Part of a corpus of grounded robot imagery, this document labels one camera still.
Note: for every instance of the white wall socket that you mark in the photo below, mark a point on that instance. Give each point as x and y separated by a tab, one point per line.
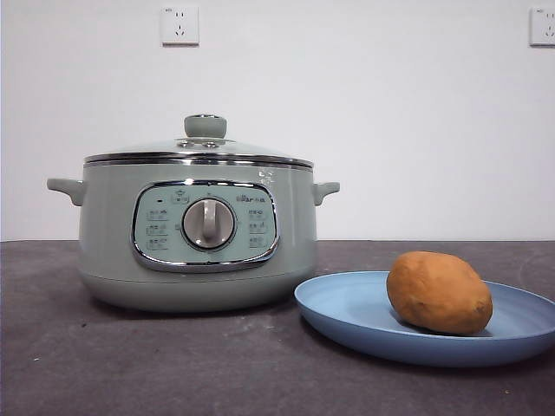
543	27
180	26

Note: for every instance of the glass lid with green knob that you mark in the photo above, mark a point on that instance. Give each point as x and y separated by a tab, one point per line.
205	128

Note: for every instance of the light blue round plate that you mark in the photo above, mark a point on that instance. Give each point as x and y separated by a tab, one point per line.
347	312

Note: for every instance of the pale green electric steamer pot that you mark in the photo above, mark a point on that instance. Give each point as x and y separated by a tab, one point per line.
108	242

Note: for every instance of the brown potato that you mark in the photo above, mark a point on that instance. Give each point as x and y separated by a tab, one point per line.
438	294

